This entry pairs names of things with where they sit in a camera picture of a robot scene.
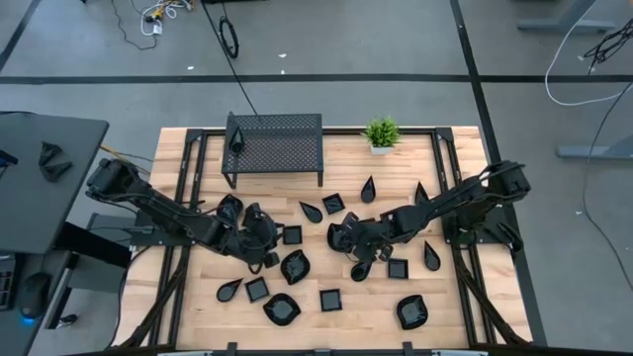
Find grey desk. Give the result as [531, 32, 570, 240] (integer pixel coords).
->
[0, 111, 110, 256]

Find black cable bundle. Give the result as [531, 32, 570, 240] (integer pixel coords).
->
[583, 18, 633, 75]

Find green plant in white pot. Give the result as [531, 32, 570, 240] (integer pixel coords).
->
[361, 116, 403, 157]

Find white power strip cables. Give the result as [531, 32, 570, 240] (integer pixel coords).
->
[139, 0, 195, 37]

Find long black floor cable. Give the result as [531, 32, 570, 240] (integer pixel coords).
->
[581, 81, 633, 293]

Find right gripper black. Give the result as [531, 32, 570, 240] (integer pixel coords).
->
[341, 212, 403, 266]

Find long white cable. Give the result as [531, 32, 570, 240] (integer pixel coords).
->
[544, 0, 633, 107]

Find grey desk foot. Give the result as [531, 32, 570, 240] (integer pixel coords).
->
[557, 133, 633, 161]
[517, 0, 617, 35]

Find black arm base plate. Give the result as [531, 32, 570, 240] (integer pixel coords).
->
[129, 209, 202, 247]
[441, 205, 516, 247]

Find black folded triangular object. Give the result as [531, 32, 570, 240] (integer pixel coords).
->
[40, 161, 74, 183]
[38, 141, 64, 167]

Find black desk crossbar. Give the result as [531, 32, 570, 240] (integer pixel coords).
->
[52, 221, 134, 270]

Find yellow cable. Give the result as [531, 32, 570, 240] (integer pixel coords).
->
[100, 144, 154, 175]

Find black computer mouse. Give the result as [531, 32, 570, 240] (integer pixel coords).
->
[19, 271, 52, 320]

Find dark keyboard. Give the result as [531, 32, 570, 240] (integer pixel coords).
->
[0, 254, 17, 312]

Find dark grey side table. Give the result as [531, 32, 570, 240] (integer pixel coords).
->
[0, 249, 75, 356]

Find black perforated metal rack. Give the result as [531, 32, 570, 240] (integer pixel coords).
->
[221, 112, 325, 190]

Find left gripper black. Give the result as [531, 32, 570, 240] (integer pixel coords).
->
[234, 202, 287, 271]

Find black coiled cable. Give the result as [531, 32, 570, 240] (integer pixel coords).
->
[201, 0, 259, 118]

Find thin black floor cable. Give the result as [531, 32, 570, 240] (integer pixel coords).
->
[109, 0, 159, 52]

